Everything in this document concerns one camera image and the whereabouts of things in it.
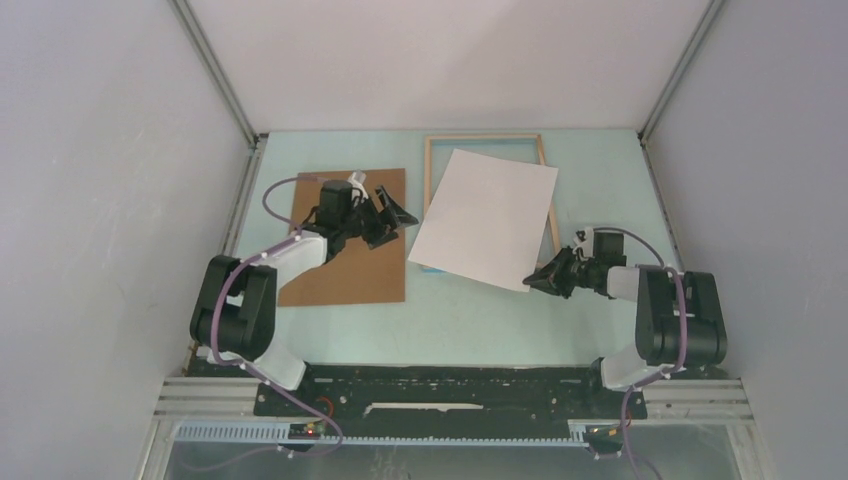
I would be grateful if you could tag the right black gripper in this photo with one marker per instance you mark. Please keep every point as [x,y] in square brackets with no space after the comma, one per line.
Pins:
[551,278]

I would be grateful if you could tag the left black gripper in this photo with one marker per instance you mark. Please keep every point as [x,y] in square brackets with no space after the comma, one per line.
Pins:
[382,232]

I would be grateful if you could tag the wooden picture frame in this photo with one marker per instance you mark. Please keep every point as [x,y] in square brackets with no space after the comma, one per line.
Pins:
[534,139]

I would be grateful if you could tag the hot air balloon photo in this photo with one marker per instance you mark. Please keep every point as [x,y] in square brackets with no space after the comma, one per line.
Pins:
[486,220]

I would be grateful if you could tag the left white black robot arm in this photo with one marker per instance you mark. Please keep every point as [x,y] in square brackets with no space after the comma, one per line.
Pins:
[235,311]

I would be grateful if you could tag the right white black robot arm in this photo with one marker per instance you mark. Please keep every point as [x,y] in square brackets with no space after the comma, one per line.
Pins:
[679,323]

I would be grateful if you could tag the brown cardboard backing board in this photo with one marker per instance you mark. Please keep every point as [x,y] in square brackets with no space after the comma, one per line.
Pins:
[357,275]

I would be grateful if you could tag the right small circuit board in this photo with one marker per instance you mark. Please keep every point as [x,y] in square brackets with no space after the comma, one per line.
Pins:
[604,442]

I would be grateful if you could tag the small circuit board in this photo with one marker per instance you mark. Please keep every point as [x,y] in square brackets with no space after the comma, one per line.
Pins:
[306,431]
[604,442]

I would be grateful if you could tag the left small circuit board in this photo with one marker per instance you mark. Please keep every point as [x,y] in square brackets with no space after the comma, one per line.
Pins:
[306,431]

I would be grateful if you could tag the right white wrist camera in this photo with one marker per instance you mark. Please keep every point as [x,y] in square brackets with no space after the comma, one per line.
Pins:
[584,242]

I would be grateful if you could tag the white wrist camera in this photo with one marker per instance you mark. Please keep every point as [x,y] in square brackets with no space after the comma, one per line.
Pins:
[584,242]
[356,180]

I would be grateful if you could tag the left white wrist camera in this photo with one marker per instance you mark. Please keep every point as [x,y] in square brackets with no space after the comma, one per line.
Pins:
[356,180]

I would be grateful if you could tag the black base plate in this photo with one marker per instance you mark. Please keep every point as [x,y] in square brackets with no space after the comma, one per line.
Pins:
[440,403]

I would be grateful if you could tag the aluminium rail frame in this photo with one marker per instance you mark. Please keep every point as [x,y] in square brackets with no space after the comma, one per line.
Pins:
[222,409]

